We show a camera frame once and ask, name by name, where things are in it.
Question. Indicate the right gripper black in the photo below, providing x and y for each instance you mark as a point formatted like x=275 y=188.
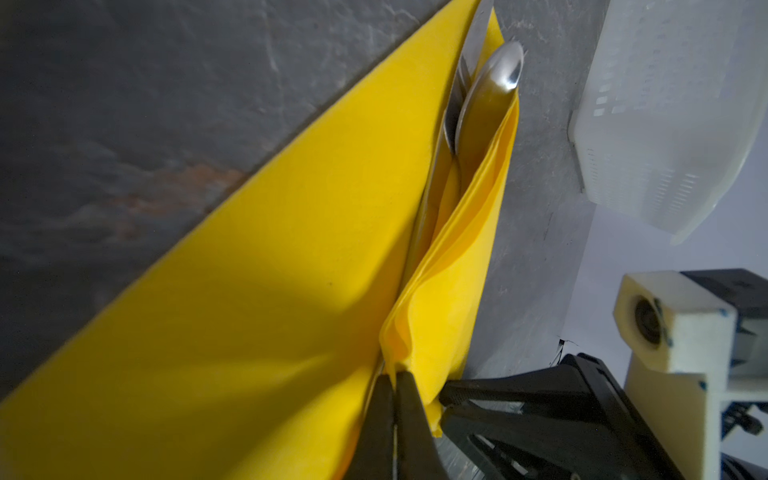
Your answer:
x=485 y=420

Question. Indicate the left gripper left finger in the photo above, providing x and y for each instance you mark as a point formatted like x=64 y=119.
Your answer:
x=373 y=458

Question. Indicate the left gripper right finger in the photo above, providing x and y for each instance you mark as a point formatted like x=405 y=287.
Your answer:
x=416 y=453

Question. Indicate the yellow paper napkin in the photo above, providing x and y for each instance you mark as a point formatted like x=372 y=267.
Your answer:
x=248 y=351

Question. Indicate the white perforated plastic basket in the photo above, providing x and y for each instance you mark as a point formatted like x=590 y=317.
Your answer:
x=671 y=108

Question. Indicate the silver spoon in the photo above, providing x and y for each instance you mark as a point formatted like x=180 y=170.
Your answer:
x=486 y=105

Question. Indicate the silver knife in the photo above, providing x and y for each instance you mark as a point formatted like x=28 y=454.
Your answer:
x=427 y=215

